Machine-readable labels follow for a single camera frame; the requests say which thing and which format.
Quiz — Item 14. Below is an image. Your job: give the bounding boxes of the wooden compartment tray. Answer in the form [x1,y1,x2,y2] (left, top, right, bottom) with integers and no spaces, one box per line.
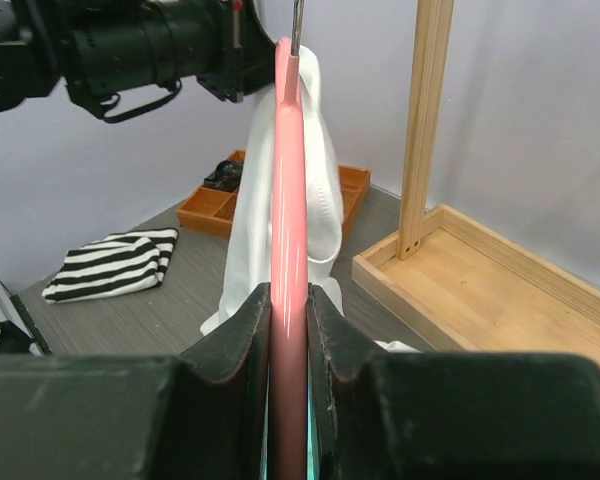
[176,165,371,241]

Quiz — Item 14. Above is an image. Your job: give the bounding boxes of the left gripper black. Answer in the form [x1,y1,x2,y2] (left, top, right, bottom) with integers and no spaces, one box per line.
[197,0,275,103]

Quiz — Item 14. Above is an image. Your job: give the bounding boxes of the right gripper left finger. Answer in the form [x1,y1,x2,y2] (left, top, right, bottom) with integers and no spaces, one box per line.
[0,284,271,479]

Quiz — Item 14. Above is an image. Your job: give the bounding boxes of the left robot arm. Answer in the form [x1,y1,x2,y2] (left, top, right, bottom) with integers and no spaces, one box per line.
[0,0,275,124]

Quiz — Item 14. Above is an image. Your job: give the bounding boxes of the white shirt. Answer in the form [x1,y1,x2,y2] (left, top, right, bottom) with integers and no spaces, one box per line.
[198,42,421,354]

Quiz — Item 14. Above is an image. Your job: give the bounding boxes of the teal t shirt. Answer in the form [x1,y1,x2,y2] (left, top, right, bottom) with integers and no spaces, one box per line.
[259,372,320,480]

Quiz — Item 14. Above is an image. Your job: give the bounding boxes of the black white striped cloth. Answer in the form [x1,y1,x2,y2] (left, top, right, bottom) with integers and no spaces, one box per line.
[41,228,179,304]

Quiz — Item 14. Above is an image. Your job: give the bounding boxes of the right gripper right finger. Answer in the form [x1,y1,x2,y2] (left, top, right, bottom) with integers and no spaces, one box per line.
[307,286,600,479]

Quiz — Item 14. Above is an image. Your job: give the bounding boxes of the aluminium frame rail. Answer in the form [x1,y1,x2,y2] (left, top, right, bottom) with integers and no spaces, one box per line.
[0,281,52,356]

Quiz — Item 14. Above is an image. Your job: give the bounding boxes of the wooden clothes rack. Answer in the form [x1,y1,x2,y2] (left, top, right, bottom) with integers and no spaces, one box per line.
[352,1,600,362]

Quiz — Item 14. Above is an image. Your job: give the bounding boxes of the pink hanger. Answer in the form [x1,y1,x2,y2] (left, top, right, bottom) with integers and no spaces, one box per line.
[269,0,311,480]

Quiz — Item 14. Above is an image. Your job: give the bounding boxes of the dark rolled sock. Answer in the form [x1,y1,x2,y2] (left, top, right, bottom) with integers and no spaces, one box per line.
[203,159,243,192]

